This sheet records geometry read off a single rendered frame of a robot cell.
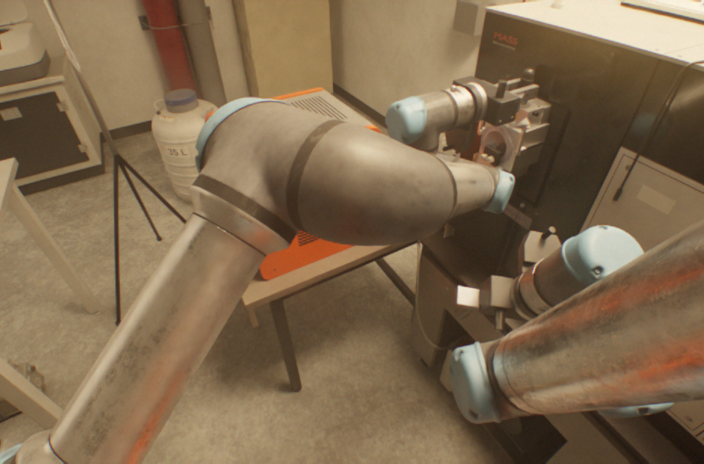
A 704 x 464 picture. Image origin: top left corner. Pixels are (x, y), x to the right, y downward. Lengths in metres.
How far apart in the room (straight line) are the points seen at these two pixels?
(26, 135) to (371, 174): 3.32
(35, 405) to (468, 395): 1.34
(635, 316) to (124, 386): 0.37
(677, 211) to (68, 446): 0.90
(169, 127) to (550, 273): 2.42
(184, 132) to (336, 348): 1.60
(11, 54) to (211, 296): 3.12
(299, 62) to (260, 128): 3.60
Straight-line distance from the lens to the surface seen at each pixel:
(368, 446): 1.71
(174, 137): 2.64
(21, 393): 1.48
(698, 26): 1.09
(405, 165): 0.34
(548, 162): 0.97
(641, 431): 1.13
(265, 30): 3.79
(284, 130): 0.36
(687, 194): 0.83
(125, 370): 0.39
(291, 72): 3.96
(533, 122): 0.91
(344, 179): 0.32
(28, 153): 3.60
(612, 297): 0.24
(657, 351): 0.22
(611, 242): 0.47
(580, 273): 0.46
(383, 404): 1.77
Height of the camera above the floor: 1.62
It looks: 41 degrees down
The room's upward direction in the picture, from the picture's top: 1 degrees counter-clockwise
